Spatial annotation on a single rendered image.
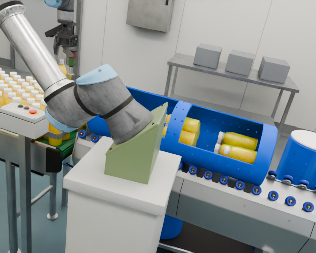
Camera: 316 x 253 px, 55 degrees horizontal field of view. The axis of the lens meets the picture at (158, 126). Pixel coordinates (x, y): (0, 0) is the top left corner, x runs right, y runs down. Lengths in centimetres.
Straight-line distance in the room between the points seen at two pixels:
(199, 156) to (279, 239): 54
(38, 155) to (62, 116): 72
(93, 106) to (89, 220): 37
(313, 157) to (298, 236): 57
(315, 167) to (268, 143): 67
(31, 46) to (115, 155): 42
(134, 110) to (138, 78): 404
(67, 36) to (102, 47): 354
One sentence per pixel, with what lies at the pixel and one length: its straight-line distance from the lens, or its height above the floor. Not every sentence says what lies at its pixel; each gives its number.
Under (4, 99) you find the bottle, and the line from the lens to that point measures 184.
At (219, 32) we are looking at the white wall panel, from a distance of 464.
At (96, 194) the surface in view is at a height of 112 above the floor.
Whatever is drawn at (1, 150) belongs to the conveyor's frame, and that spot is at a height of 79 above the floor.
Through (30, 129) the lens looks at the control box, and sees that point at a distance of 148.
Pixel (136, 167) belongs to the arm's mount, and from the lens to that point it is 95.
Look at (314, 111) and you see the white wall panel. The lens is 503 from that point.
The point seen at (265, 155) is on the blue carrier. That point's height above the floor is 115.
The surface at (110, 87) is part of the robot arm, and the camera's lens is 92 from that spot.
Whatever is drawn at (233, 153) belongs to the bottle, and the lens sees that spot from 142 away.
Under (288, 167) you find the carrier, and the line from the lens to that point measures 204.
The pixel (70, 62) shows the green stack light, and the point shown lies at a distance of 208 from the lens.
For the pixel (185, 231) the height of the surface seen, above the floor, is 15.
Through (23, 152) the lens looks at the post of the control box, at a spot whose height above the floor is 88.
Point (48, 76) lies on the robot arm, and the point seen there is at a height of 141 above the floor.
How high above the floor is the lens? 172
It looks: 24 degrees down
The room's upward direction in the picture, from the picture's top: 10 degrees clockwise
